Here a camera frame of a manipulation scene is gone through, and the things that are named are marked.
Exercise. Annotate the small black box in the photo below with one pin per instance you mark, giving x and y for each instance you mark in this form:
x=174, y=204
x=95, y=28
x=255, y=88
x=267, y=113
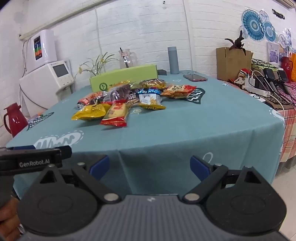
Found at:
x=161, y=72

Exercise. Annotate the red thermos jug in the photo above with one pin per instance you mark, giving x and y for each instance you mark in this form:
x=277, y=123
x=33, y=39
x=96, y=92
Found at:
x=15, y=120

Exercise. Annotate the smartphone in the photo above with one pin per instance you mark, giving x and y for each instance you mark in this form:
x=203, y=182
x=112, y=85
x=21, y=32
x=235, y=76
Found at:
x=195, y=77

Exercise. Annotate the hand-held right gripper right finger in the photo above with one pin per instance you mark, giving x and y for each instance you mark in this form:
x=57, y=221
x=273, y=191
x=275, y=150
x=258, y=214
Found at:
x=198, y=167

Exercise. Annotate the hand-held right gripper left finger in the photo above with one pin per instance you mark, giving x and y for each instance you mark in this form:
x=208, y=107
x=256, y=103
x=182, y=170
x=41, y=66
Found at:
x=100, y=165

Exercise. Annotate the black stick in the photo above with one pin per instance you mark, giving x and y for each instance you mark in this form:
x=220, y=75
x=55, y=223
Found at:
x=123, y=58

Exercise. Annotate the person's left hand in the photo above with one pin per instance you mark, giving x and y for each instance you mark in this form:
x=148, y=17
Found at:
x=8, y=217

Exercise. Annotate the red yellow snack packet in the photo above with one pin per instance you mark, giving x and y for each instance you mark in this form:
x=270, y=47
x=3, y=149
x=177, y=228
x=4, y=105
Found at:
x=115, y=113

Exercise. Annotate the white wall water purifier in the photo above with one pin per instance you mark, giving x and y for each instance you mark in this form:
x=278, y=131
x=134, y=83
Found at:
x=42, y=47

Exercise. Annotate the red white doll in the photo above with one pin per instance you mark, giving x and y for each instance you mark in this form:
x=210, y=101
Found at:
x=241, y=76

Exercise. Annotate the brown clear snack packet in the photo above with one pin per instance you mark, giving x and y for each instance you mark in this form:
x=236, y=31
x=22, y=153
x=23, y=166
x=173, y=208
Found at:
x=133, y=95

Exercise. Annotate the white air conditioner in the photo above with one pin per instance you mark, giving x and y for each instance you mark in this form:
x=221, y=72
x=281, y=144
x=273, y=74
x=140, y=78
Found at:
x=288, y=3

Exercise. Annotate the light green cardboard box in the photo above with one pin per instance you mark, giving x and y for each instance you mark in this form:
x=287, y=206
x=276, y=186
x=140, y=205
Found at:
x=124, y=74

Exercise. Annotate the white water dispenser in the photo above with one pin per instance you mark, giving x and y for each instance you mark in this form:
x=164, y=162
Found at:
x=46, y=85

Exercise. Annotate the white power strip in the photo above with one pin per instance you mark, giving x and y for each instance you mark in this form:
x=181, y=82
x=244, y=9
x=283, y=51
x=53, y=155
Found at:
x=256, y=90

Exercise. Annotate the yellow puffy snack packet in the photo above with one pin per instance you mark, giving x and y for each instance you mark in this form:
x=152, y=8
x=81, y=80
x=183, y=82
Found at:
x=90, y=112

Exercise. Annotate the dark red clear snack packet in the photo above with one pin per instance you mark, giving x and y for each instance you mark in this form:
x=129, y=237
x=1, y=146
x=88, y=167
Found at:
x=118, y=92

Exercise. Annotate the red orange snack packet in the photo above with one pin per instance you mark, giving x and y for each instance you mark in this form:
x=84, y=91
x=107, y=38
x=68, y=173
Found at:
x=177, y=90

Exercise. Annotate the small blue paper fan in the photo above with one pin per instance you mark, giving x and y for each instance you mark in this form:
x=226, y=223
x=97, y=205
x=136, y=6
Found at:
x=270, y=31

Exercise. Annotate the blue white snack packet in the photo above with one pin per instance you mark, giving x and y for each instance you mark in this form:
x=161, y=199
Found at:
x=149, y=97

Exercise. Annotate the golden brown snack packet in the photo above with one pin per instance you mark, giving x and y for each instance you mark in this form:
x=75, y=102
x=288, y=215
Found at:
x=153, y=83

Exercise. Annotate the red black snack packet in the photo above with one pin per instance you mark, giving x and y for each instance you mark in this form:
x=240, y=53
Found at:
x=89, y=99

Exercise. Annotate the dark red plant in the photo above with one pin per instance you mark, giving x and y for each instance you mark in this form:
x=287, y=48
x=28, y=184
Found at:
x=237, y=42

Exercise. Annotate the brown cardboard box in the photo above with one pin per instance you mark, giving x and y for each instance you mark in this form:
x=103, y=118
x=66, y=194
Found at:
x=231, y=63

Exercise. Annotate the glass pitcher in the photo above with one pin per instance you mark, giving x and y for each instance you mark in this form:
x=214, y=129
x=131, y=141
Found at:
x=128, y=59

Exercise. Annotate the large blue paper fan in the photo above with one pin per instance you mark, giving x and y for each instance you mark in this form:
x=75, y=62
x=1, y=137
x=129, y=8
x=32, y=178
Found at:
x=252, y=23

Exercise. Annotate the grey blue thermos bottle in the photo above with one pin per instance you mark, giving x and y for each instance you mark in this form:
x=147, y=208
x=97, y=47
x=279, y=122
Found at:
x=174, y=60

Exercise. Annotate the plant in glass vase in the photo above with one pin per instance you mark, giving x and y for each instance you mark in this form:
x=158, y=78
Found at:
x=97, y=64

